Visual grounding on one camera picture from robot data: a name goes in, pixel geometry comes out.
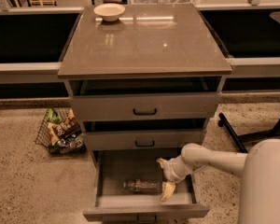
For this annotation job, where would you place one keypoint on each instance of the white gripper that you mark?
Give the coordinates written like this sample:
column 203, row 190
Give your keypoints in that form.
column 171, row 173

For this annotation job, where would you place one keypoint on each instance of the clear plastic water bottle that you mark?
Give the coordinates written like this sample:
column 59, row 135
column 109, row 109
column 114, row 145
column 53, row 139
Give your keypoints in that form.
column 141, row 186

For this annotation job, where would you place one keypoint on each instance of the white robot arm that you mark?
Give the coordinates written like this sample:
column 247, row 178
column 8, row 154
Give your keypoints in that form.
column 259, row 170

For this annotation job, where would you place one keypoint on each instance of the open bottom grey drawer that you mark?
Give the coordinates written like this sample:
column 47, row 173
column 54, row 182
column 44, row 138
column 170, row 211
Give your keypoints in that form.
column 112, row 202

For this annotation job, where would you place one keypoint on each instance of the middle grey drawer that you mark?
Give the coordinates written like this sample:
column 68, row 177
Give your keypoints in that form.
column 142, row 139

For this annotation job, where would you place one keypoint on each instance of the top grey drawer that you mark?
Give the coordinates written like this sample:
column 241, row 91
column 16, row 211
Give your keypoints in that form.
column 144, row 106

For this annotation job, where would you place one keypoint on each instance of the grey drawer cabinet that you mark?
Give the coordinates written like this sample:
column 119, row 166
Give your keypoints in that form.
column 151, row 49

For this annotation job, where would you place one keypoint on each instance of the brown snack bag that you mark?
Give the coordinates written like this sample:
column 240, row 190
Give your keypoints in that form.
column 62, row 130

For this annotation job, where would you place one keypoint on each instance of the black wheeled stand base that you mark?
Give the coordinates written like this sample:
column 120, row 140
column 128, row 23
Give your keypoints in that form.
column 240, row 140

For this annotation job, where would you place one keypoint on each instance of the green snack bag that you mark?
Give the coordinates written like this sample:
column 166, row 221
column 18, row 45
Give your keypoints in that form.
column 52, row 116

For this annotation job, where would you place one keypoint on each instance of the grey metal railing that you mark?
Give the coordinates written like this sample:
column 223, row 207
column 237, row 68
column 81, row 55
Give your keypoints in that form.
column 16, row 73

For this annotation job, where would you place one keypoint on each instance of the white ceramic bowl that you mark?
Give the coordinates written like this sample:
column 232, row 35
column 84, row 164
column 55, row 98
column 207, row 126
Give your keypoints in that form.
column 109, row 12

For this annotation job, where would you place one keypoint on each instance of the black wire basket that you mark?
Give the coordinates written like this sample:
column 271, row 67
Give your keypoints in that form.
column 73, row 144

